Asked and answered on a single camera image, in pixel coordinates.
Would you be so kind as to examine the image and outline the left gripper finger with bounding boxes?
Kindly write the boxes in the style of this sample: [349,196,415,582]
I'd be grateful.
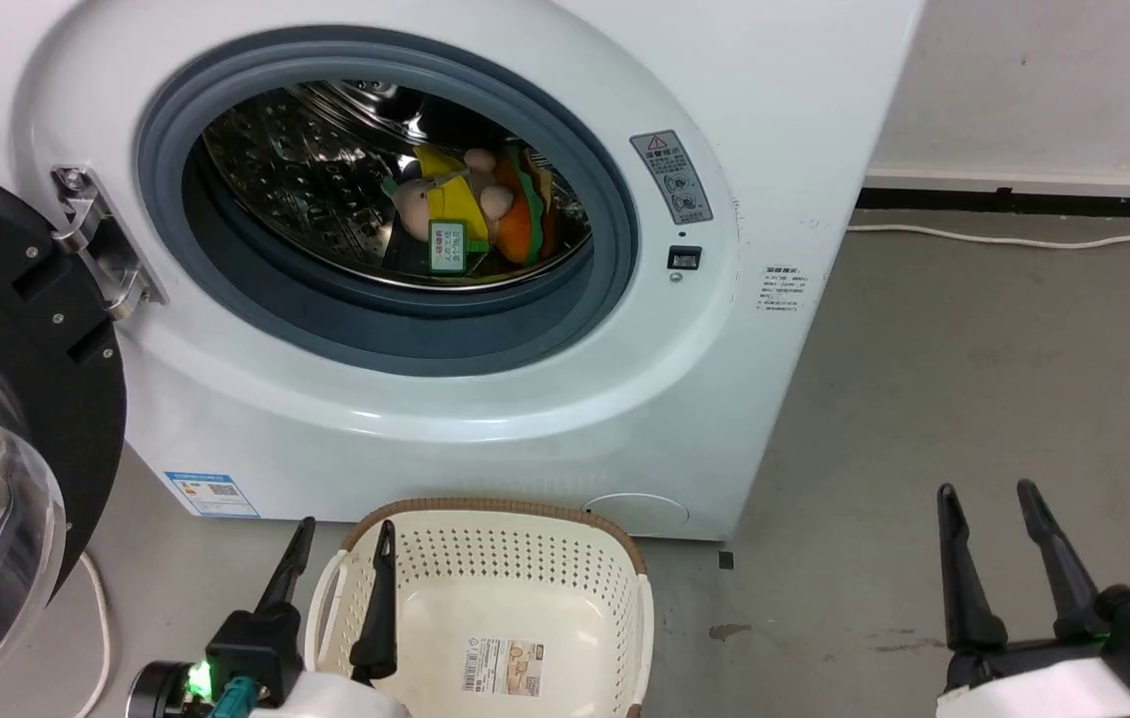
[254,516,317,614]
[349,520,399,686]

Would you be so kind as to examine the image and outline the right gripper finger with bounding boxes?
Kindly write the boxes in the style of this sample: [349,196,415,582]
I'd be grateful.
[937,483,1009,657]
[1015,479,1130,642]

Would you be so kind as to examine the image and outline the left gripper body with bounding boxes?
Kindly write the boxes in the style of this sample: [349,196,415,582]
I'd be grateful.
[204,602,414,718]

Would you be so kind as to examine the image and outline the cream perforated laundry basket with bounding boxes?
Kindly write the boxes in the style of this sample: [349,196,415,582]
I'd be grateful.
[302,498,656,718]

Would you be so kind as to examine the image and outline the white front-load washing machine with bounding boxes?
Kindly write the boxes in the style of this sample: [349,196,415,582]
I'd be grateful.
[0,0,928,542]

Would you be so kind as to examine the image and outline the beige plush doll yellow clothes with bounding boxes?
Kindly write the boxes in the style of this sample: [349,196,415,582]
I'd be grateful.
[389,145,516,250]

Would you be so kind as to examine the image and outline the orange and green plush toy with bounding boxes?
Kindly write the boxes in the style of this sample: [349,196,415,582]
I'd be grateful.
[493,144,563,266]

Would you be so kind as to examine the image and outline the black cylinder with green light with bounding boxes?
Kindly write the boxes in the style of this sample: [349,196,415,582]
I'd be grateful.
[129,659,210,718]

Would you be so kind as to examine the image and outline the blue energy label sticker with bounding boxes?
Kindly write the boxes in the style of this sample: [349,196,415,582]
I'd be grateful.
[163,471,262,520]

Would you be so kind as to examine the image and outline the product label with barcode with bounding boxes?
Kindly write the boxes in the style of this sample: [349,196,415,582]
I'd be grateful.
[461,636,547,698]

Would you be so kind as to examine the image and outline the grey rubber door gasket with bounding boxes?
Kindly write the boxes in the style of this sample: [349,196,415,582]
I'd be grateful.
[135,25,641,379]

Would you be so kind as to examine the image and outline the round filter cover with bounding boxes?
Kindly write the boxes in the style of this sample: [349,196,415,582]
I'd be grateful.
[583,492,691,538]

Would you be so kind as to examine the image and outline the black washer door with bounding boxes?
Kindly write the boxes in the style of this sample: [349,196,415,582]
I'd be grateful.
[0,155,127,718]

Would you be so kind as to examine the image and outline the small white spec label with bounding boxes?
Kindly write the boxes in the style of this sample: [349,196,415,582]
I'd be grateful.
[758,264,806,316]

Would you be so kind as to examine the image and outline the green hang tag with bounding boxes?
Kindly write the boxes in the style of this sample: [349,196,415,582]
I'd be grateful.
[426,220,469,276]

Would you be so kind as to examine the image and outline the black baseboard strip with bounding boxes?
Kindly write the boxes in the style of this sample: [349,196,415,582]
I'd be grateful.
[854,185,1130,221]

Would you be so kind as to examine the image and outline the metal door hinge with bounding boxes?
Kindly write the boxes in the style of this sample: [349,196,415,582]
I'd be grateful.
[50,166,170,321]

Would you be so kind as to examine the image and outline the stainless steel washer drum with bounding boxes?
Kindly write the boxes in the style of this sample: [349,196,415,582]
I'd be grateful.
[200,80,593,293]

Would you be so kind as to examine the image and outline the grey warning sticker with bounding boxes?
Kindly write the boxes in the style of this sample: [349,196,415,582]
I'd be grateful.
[629,130,714,226]

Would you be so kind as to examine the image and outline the teal cable connector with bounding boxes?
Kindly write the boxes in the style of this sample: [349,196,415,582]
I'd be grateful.
[207,675,259,718]

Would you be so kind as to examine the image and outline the white floor cable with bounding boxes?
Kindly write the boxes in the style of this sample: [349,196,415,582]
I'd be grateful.
[74,551,115,718]
[845,223,1130,251]

